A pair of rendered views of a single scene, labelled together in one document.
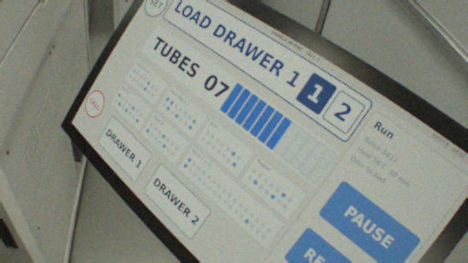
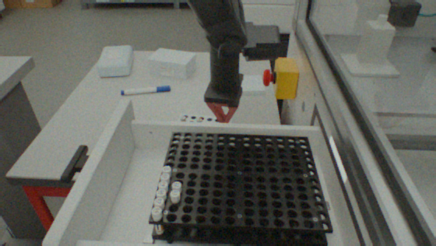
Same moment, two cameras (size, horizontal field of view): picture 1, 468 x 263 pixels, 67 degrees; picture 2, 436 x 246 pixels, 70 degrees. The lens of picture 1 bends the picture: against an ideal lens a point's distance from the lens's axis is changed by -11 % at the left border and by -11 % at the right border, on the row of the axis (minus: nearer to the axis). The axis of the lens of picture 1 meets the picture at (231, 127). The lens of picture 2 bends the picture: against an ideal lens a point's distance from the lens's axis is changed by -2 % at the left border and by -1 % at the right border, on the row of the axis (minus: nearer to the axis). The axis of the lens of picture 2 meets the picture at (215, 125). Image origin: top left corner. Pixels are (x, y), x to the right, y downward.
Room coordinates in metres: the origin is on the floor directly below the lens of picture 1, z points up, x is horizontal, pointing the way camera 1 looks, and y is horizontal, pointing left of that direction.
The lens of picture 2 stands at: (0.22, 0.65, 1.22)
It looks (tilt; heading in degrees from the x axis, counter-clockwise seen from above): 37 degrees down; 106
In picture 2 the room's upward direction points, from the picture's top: straight up
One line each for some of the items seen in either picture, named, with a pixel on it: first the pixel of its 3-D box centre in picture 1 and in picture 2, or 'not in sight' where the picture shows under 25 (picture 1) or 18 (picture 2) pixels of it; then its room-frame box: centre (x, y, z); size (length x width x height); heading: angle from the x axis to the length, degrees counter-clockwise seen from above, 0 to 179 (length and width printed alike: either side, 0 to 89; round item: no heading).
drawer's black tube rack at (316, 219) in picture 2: not in sight; (238, 188); (0.17, 0.96, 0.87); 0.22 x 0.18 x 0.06; 13
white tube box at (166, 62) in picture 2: not in sight; (172, 63); (-0.15, 1.47, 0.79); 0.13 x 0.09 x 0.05; 178
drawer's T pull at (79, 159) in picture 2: not in sight; (82, 163); (-0.05, 0.91, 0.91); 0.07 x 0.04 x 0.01; 103
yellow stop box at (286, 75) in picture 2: not in sight; (283, 78); (0.20, 1.31, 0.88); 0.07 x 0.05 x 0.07; 103
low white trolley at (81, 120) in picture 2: not in sight; (180, 190); (-0.10, 1.32, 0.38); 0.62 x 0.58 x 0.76; 103
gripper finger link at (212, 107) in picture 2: not in sight; (225, 104); (0.09, 1.20, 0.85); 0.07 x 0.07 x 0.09; 4
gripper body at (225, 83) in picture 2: not in sight; (224, 76); (0.09, 1.19, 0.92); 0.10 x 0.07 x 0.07; 94
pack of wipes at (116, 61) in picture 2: not in sight; (116, 60); (-0.34, 1.45, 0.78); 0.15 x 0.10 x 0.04; 114
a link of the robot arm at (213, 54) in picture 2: not in sight; (227, 47); (0.09, 1.19, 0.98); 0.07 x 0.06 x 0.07; 22
